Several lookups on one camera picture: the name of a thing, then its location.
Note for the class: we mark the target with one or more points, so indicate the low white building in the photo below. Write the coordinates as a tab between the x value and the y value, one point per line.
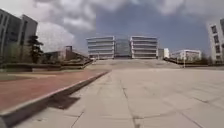
188	54

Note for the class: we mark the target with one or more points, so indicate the grey paved plaza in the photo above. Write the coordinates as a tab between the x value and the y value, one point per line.
156	96

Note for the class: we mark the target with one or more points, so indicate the dark low hedge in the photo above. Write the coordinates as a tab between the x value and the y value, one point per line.
43	66

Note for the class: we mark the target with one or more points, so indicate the red brick pavement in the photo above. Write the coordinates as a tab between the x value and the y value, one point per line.
30	87

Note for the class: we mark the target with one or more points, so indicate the white twin-block building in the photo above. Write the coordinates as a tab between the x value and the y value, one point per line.
122	47

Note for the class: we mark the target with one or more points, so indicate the dark pine tree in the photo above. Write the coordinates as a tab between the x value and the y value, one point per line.
35	48

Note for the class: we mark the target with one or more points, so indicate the wide stone stairs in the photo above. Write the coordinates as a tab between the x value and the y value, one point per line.
133	63

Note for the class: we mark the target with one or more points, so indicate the grey stone kerb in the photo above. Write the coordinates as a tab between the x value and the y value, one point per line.
46	100

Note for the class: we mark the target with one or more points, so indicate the white building with windows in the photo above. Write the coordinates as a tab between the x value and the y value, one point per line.
216	40

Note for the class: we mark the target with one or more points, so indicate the low brown building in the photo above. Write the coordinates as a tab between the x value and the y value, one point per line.
65	55

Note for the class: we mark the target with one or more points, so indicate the grey glass building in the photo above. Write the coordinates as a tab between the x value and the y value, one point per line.
15	36

